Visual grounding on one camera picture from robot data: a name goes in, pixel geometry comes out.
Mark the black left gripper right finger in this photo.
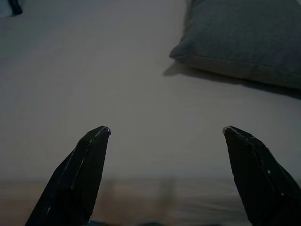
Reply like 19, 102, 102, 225
222, 126, 301, 226

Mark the grey checked pillow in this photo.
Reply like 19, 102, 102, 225
169, 0, 301, 89

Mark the white bed sheet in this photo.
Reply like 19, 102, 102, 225
0, 0, 301, 183

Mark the dark object on bed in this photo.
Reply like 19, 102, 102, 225
7, 0, 23, 15

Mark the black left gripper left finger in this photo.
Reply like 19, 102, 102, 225
24, 125, 111, 226

